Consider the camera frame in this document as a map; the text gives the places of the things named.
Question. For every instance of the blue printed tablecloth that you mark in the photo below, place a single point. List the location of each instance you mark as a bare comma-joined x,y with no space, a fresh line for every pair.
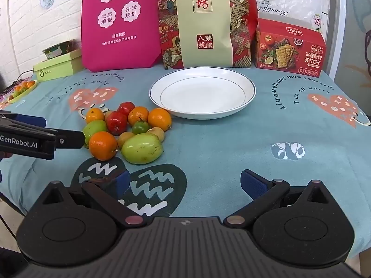
296,129

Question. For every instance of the green tray with fruits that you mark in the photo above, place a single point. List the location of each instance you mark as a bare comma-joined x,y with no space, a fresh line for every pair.
21,91

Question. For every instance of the small green apple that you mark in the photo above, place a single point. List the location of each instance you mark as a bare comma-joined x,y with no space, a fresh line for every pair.
93,127

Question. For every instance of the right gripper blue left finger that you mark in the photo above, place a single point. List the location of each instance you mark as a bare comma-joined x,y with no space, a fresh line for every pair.
106,193

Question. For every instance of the brown longan hidden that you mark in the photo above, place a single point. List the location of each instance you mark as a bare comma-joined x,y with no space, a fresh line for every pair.
106,114

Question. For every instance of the dark green patterned bowl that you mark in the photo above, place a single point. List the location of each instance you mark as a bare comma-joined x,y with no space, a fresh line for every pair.
59,49

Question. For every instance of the light green gift box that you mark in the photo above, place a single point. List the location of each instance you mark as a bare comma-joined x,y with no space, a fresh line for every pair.
58,67

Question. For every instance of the red cracker box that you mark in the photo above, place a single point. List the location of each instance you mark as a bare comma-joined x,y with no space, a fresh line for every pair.
288,48

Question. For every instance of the white ceramic plate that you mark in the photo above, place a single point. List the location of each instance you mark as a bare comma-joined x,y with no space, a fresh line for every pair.
203,93

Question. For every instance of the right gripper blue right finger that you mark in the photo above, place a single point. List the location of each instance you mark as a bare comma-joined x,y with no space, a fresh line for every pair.
266,195

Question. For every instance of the green red liquor gift bag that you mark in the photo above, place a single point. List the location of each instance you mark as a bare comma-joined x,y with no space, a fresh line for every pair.
207,32

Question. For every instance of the orange tangerine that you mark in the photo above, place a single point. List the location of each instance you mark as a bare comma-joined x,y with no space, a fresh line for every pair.
139,113
94,114
160,118
103,146

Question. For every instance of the pink tote bag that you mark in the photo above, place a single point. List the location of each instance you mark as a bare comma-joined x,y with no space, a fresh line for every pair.
119,34

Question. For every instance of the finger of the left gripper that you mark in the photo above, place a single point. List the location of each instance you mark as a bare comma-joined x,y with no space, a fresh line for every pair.
68,139
27,119

